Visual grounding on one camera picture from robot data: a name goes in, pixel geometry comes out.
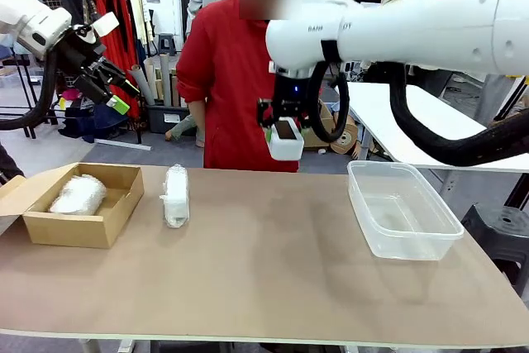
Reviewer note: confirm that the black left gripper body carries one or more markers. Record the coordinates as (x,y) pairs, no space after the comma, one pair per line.
(80,51)

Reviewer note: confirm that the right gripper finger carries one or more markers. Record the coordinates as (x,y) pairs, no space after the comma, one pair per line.
(303,121)
(264,113)

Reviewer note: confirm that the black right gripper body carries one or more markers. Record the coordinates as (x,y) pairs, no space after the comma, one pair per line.
(289,96)

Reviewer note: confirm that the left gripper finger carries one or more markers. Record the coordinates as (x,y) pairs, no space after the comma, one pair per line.
(115,76)
(103,94)

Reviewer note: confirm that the white unwrapped digital clock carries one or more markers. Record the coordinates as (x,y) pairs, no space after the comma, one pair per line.
(287,148)

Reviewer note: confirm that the wide bubble-wrapped clock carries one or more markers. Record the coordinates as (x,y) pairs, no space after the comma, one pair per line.
(78,198)

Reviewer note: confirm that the slim bubble-wrapped clock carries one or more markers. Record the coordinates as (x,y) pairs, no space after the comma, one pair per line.
(177,196)

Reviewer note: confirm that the person's right forearm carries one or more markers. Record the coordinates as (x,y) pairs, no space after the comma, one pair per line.
(197,121)

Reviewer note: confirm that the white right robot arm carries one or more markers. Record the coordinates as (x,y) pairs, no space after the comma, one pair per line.
(413,18)

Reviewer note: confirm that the background cardboard box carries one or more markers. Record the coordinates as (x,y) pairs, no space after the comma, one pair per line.
(326,119)

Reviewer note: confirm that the red hanging dress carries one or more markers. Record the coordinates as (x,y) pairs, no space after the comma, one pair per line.
(120,51)

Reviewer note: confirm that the slanted grey cardboard tube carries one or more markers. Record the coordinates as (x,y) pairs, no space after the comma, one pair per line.
(144,88)

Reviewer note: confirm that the cream paper roll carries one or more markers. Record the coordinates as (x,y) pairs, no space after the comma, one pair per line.
(151,76)

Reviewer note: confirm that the person in red jacket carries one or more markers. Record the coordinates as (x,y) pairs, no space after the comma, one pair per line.
(231,80)

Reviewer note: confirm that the upright grey cardboard tube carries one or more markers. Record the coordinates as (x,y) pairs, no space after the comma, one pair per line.
(165,80)

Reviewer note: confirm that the black hanging garment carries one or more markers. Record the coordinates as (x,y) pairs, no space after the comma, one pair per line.
(74,1)

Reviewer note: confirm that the brown kraft paper spool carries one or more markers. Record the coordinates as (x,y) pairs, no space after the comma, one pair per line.
(352,142)

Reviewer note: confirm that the black metal clothes rack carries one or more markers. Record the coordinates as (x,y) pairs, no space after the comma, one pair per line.
(139,136)

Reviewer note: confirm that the brown cardboard tube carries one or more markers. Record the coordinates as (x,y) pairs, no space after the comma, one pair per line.
(174,92)

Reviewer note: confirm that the grey plastic stool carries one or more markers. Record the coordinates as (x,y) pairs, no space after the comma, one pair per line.
(167,44)

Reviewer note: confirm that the dark grey storage bin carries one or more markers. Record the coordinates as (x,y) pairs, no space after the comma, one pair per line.
(169,119)

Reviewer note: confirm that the white background table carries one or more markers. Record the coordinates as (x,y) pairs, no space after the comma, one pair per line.
(372,109)

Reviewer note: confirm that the cream hanging garment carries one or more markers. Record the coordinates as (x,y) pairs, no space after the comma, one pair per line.
(140,10)

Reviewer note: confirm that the lying mannequin in green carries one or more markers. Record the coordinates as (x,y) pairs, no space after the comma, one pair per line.
(184,127)

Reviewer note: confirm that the dark sleeved bystander arm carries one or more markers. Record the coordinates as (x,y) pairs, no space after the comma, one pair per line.
(10,163)

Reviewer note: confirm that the open cardboard box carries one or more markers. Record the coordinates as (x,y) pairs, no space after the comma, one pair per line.
(70,235)

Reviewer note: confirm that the clear plastic container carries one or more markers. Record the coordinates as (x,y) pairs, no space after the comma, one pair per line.
(396,245)

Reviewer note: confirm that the mannequin in grey skirt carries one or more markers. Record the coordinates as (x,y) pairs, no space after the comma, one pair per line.
(492,96)

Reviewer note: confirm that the black plastic stool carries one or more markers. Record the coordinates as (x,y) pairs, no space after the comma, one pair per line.
(496,229)

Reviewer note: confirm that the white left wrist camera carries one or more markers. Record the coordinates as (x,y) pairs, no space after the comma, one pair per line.
(105,24)

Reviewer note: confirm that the white table leg frame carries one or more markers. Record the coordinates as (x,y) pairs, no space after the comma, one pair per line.
(89,346)

